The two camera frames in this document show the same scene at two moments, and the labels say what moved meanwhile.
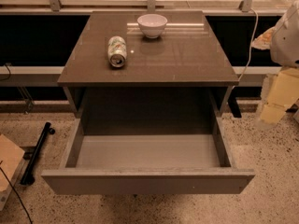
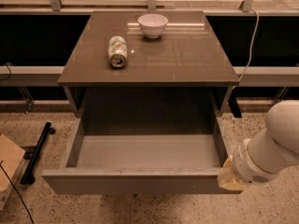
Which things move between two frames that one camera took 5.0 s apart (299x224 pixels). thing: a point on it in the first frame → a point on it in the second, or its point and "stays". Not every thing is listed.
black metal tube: x=29 y=171 stays
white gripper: x=286 y=44 → x=247 y=164
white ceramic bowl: x=151 y=24 stays
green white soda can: x=117 y=51 stays
